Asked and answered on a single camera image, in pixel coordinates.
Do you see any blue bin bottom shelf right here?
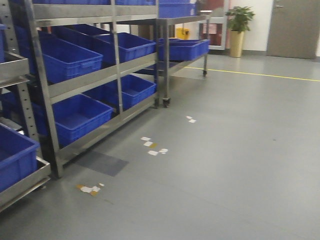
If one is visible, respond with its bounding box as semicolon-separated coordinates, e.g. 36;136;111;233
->
83;74;157;111

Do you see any blue bin shelf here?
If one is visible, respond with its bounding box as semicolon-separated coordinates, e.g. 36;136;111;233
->
52;23;157;67
14;24;104;85
32;93;114;148
83;74;157;111

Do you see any blue bin bottom shelf left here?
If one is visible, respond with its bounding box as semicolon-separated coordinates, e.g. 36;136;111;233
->
32;93;114;148

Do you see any blue bin middle shelf right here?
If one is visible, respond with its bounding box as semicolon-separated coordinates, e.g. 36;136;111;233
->
52;23;157;67

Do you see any blue bin middle shelf left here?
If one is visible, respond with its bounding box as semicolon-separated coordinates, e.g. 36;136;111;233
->
14;24;104;85

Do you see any steel wheeled cart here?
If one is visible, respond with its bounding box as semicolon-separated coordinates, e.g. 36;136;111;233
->
117;13;212;108

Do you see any blue bin on cart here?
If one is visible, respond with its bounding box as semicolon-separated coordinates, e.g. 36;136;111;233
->
169;38;210;61

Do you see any steel shelving rack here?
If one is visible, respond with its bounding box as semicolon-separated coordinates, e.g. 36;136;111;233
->
9;0;159;177

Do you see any yellow caution sign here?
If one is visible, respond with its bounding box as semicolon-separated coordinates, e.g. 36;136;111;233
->
175;27;190;40

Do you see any blue bin top cart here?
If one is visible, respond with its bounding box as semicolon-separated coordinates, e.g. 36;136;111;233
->
158;0;197;19

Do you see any potted green plant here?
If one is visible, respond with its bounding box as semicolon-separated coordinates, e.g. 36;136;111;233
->
225;6;255;58

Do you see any blue bin near left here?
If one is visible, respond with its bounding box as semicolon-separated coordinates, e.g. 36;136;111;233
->
0;124;40;192

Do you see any steel near left rack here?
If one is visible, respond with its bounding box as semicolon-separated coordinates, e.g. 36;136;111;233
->
0;5;51;211

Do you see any grey door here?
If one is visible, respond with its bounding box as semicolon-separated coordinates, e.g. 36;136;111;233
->
266;0;320;59

